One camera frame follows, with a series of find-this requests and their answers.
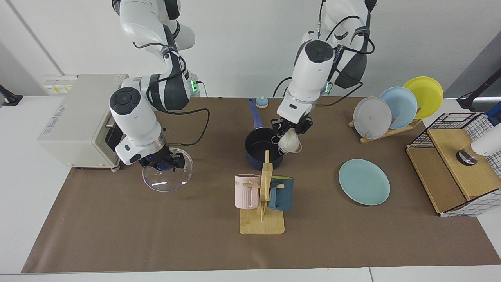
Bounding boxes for light blue round plate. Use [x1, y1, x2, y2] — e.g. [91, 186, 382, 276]
[379, 87, 418, 130]

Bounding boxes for brown table cloth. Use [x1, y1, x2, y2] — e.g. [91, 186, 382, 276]
[22, 97, 501, 273]

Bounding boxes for glass lid blue knob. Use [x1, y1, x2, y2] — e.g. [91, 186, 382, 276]
[142, 148, 194, 192]

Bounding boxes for pale toaster oven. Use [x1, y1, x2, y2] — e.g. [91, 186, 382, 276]
[37, 74, 130, 172]

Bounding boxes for black pot purple handle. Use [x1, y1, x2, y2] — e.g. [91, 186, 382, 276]
[245, 98, 285, 171]

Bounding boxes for yellow round plate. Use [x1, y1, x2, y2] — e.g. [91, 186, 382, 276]
[403, 76, 444, 120]

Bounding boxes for white wall socket box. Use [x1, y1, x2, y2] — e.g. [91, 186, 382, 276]
[42, 74, 77, 94]

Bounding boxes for white vermicelli bundle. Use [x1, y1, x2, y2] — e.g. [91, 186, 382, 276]
[278, 130, 303, 154]

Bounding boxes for wooden cup stand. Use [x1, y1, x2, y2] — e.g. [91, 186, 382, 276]
[239, 150, 285, 235]

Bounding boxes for wooden plate rack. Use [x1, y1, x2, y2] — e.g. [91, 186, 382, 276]
[348, 119, 423, 144]

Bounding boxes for green round plate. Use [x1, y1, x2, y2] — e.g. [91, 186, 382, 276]
[339, 159, 391, 206]

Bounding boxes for dark teal cup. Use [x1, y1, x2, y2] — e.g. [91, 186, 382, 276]
[268, 176, 294, 212]

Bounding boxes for pink cup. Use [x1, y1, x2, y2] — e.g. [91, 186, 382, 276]
[234, 174, 261, 210]

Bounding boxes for grey round plate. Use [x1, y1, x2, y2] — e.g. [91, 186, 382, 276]
[353, 96, 393, 140]

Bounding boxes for black stand foot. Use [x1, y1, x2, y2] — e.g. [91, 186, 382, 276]
[0, 84, 23, 107]

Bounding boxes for black tripod leg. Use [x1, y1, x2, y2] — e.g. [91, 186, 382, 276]
[456, 77, 501, 111]

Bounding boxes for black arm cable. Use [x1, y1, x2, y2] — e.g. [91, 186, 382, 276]
[133, 39, 211, 146]
[273, 0, 375, 107]

